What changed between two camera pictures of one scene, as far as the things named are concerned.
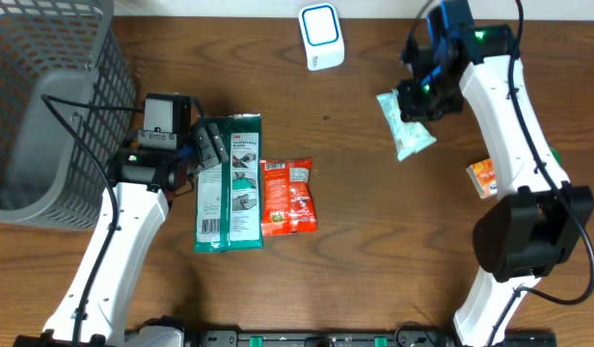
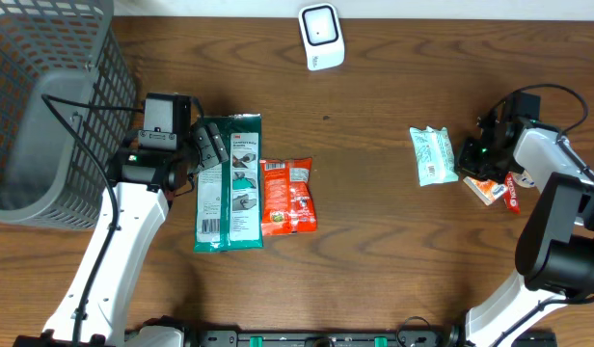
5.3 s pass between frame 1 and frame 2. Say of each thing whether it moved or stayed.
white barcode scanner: stayed
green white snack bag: stayed
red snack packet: stayed
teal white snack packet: moved
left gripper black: stayed
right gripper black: moved
